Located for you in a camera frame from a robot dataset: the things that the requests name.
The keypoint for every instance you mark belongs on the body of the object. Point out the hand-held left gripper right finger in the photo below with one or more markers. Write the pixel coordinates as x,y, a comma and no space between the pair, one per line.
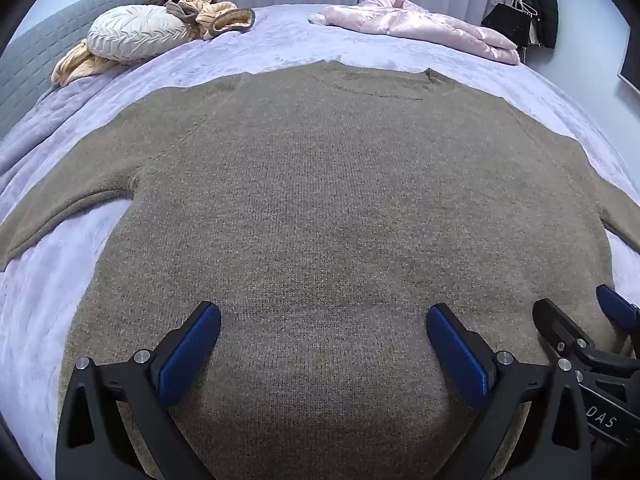
457,355

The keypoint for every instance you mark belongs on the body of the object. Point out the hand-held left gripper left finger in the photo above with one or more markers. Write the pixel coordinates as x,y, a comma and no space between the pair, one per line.
190,350

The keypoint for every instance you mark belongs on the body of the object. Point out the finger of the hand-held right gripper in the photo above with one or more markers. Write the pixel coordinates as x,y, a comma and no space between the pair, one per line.
560,325
617,305

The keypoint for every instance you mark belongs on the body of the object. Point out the olive brown knit sweater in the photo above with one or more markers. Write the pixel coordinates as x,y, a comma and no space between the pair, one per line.
320,210

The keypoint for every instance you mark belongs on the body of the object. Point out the flat monitor screen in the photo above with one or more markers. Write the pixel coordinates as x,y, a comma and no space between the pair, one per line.
632,55

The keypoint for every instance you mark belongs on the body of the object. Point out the black bag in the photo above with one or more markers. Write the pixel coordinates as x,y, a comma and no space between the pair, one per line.
507,22

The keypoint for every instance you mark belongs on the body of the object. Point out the black hanging jacket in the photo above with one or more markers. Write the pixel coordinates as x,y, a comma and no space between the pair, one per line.
542,0

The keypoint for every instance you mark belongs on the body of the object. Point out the round white pleated cushion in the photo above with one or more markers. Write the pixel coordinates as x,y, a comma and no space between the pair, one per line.
135,32

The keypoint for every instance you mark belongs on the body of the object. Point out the lavender plush blanket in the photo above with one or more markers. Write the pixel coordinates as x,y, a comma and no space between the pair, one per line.
300,40

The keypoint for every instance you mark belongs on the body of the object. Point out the grey quilted headboard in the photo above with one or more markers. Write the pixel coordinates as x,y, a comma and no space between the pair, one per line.
35,55

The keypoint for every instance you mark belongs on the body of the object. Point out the peach striped fleece garment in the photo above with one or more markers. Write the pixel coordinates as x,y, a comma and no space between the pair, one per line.
220,17

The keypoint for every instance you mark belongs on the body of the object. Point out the pink satin padded jacket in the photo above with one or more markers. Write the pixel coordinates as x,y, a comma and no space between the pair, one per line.
415,22

